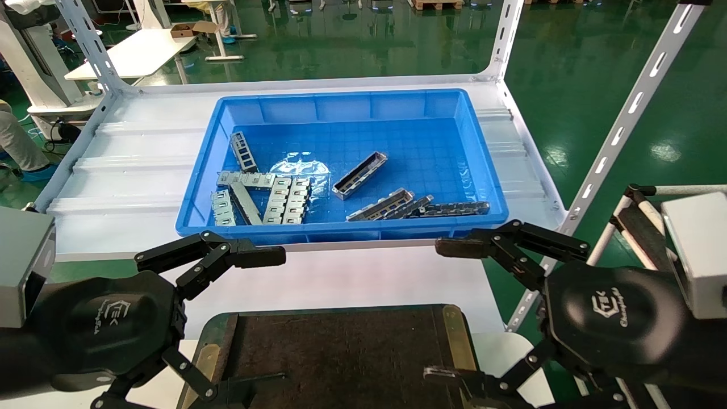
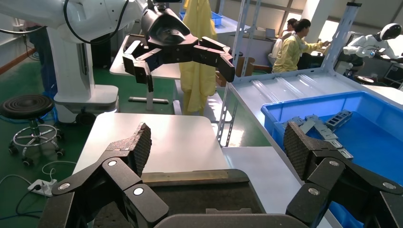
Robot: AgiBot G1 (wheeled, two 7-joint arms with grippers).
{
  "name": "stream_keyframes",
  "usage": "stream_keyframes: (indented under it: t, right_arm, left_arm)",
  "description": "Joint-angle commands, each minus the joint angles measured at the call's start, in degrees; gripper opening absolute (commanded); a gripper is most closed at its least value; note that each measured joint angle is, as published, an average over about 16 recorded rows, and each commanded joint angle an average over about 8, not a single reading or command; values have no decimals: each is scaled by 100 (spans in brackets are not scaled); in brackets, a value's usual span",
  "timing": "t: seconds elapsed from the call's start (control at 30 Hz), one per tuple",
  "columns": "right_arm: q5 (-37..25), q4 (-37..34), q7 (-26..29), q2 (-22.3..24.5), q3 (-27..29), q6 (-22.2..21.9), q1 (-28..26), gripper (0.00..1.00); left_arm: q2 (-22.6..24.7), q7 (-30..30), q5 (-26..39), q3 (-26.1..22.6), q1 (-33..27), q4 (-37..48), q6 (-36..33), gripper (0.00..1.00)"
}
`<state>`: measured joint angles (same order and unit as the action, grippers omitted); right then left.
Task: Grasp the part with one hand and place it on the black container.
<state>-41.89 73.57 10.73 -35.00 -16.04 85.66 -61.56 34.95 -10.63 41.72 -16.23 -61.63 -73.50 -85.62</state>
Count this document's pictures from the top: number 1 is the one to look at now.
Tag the white machine pedestal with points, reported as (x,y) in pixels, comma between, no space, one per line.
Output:
(34,62)

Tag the silver metal channel part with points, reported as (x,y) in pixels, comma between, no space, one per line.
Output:
(358,177)
(379,205)

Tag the white metal shelf rack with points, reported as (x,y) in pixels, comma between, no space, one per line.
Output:
(136,182)

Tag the dark ladder-shaped metal part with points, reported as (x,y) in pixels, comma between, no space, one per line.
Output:
(244,152)

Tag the plain grey metal bar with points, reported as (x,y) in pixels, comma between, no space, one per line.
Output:
(245,203)

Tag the short silver clip part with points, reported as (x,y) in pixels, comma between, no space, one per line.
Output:
(222,209)

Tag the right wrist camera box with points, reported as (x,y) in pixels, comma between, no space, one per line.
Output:
(698,255)

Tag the long dark metal part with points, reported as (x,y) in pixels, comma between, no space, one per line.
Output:
(454,208)

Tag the blue plastic bin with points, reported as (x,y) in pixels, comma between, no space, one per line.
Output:
(397,142)

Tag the white desk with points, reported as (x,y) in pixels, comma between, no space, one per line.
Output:
(136,54)

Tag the small black object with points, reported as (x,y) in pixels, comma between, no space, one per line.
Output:
(68,132)

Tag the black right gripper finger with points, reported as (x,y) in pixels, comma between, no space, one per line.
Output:
(460,247)

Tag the white desk frame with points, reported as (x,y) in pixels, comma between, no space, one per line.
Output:
(224,57)

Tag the silver slotted metal part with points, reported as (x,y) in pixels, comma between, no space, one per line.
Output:
(297,200)
(247,179)
(278,200)

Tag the person in grey trousers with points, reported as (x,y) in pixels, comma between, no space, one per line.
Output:
(20,145)

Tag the white tube stand black padding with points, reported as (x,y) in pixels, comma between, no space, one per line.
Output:
(639,224)

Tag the wooden pallet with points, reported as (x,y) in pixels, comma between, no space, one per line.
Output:
(437,4)

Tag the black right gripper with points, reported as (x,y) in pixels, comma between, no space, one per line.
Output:
(619,318)

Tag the black container tray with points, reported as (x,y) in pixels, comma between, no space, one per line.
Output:
(341,352)

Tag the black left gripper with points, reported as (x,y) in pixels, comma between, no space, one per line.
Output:
(108,324)

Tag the brown cardboard box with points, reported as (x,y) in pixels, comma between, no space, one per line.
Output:
(184,30)

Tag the dark narrow metal part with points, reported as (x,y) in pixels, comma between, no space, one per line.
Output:
(417,204)

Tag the clear plastic bag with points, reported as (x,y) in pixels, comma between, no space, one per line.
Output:
(301,167)

